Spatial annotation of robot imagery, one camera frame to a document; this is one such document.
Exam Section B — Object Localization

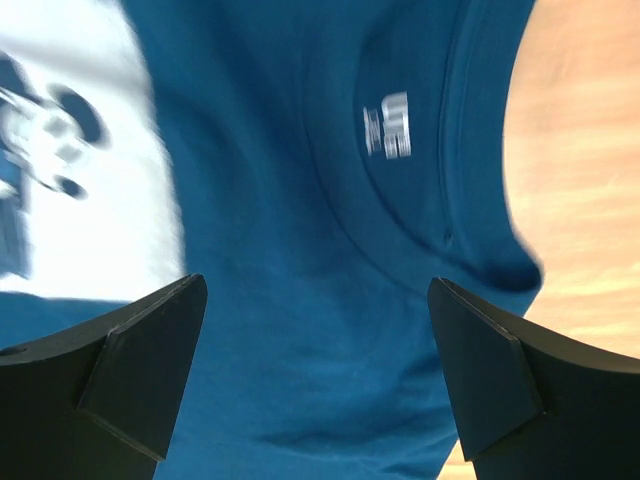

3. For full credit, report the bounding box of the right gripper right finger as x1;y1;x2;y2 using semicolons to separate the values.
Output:
428;279;639;480

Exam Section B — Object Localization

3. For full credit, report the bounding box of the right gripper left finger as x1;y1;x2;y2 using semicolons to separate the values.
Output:
1;275;207;480

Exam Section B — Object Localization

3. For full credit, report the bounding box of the blue printed t-shirt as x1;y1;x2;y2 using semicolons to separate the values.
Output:
1;0;542;479

